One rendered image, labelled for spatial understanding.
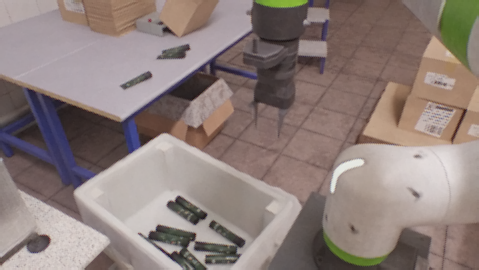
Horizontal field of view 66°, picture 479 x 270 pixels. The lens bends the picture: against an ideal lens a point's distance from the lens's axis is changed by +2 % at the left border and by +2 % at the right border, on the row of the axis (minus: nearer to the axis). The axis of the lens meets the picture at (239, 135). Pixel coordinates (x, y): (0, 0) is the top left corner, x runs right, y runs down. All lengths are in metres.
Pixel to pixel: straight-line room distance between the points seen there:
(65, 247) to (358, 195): 0.76
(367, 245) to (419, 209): 0.10
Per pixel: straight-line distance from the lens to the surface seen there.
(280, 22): 0.60
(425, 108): 2.47
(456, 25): 0.35
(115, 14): 2.20
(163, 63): 1.85
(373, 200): 0.57
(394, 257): 0.73
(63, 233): 1.11
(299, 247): 0.77
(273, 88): 0.68
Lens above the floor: 1.54
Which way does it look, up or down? 37 degrees down
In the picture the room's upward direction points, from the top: straight up
